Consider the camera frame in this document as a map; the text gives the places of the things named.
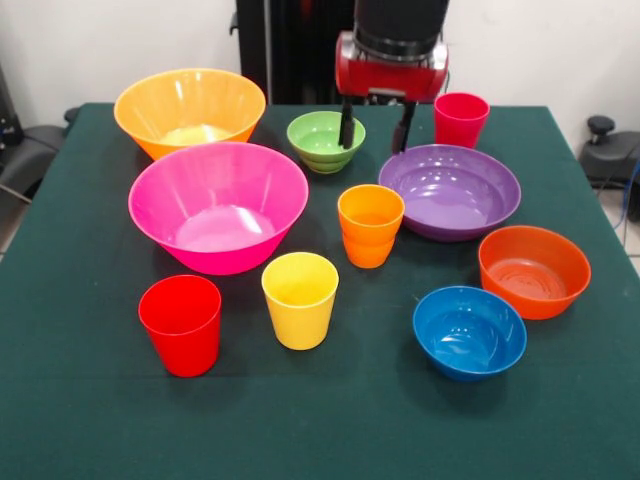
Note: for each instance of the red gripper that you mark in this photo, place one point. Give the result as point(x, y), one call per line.
point(390, 77)

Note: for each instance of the stack of green bowls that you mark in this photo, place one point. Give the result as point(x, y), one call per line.
point(320, 145)

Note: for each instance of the orange cup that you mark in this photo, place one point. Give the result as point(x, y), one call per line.
point(370, 231)
point(369, 257)

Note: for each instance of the crimson cup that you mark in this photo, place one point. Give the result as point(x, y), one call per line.
point(457, 132)

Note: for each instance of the purple bowl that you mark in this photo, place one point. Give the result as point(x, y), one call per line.
point(450, 190)

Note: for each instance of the yellow cup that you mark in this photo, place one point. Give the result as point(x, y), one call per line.
point(300, 325)

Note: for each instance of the large pink bowl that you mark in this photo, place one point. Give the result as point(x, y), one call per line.
point(165, 200)

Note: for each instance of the large orange bowl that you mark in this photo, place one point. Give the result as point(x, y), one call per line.
point(150, 115)

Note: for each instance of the orange-red bowl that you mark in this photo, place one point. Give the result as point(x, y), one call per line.
point(530, 305)

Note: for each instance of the black machine base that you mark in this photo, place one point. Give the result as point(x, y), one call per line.
point(30, 150)
point(610, 160)

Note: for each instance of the blue bowl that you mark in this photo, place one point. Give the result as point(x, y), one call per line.
point(470, 367)

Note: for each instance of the red cup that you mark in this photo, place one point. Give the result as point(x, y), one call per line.
point(185, 350)

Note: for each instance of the dark green table cloth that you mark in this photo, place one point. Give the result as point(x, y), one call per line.
point(320, 425)

